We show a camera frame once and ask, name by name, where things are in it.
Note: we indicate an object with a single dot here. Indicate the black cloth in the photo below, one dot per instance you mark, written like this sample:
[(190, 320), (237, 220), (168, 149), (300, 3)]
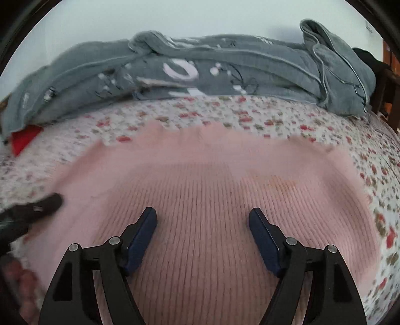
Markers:
[(370, 59)]

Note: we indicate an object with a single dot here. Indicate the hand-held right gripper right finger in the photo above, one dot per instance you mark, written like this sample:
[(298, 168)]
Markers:
[(265, 240)]

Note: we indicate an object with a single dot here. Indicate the dark wooden bed frame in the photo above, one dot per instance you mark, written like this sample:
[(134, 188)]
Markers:
[(387, 90)]

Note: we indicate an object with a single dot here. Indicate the pink knit sweater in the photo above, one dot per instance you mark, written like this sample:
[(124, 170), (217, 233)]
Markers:
[(203, 187)]

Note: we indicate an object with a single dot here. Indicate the floral bed sheet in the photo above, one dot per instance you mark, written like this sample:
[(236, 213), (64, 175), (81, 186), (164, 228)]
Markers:
[(359, 150)]

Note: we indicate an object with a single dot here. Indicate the person's left hand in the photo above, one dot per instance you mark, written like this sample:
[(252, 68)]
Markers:
[(18, 278)]

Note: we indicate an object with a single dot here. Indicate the grey flower print blanket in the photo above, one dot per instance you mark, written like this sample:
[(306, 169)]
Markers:
[(218, 78)]

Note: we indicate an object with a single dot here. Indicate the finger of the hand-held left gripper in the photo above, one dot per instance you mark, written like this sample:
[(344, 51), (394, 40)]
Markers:
[(40, 206)]

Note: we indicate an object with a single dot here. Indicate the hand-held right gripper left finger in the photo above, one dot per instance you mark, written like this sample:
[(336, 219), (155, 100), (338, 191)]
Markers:
[(140, 240)]

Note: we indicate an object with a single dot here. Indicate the red cloth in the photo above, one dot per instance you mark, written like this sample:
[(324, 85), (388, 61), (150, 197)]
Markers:
[(23, 139)]

